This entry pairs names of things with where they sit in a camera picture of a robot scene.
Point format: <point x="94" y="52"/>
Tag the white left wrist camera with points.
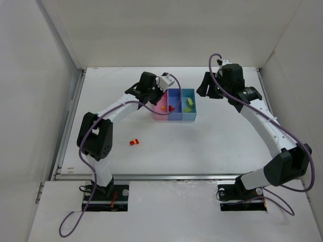
<point x="165" y="81"/>

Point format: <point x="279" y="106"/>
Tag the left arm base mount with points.
<point x="114" y="201"/>

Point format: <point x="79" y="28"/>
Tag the pink plastic bin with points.
<point x="163" y="102"/>

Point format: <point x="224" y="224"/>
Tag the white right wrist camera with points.
<point x="222" y="62"/>

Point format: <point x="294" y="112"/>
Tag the red and orange lego stack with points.
<point x="134" y="142"/>

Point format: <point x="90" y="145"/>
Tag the aluminium rail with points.
<point x="143" y="177"/>
<point x="63" y="140"/>
<point x="264" y="90"/>

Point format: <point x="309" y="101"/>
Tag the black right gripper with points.
<point x="210" y="84"/>

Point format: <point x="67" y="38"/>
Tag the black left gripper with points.
<point x="156" y="95"/>

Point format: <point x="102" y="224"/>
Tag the green lego brick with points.
<point x="187" y="110"/>
<point x="190" y="102"/>

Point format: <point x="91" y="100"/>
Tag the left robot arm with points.
<point x="95" y="138"/>

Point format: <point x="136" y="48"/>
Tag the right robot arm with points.
<point x="290" y="159"/>

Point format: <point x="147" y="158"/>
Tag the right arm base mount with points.
<point x="231" y="199"/>

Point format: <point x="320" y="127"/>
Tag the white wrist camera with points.
<point x="222" y="62"/>
<point x="165" y="81"/>

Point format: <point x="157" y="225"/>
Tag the aluminium left rail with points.
<point x="63" y="140"/>

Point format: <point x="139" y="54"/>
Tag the light blue plastic bin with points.
<point x="188" y="93"/>

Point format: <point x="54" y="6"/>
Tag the aluminium front rail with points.
<point x="143" y="177"/>

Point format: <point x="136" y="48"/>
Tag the aluminium right rail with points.
<point x="264" y="90"/>

